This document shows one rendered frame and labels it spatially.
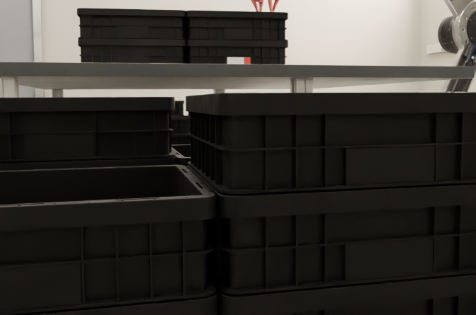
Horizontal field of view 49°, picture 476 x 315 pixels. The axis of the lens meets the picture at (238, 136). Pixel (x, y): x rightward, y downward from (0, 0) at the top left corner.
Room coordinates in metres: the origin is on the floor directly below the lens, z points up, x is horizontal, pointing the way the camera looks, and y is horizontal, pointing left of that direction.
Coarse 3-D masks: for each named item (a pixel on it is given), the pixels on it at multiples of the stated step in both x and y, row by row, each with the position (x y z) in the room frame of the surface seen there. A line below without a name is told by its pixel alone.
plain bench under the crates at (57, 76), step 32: (0, 64) 1.48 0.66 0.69; (32, 64) 1.50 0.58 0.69; (64, 64) 1.52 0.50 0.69; (96, 64) 1.54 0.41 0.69; (128, 64) 1.56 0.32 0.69; (160, 64) 1.58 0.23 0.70; (192, 64) 1.60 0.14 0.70; (224, 64) 1.62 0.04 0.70; (256, 64) 1.65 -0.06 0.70; (288, 64) 1.67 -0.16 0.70; (0, 96) 1.53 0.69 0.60
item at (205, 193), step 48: (0, 192) 0.77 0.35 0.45; (48, 192) 0.78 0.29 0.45; (96, 192) 0.80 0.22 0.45; (144, 192) 0.82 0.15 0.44; (192, 192) 0.65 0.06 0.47; (0, 240) 0.51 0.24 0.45; (48, 240) 0.52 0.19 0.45; (96, 240) 0.54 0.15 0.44; (144, 240) 0.55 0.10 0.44; (192, 240) 0.56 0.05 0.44; (0, 288) 0.51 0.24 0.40; (48, 288) 0.52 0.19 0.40; (96, 288) 0.53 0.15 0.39; (144, 288) 0.55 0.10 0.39; (192, 288) 0.56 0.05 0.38
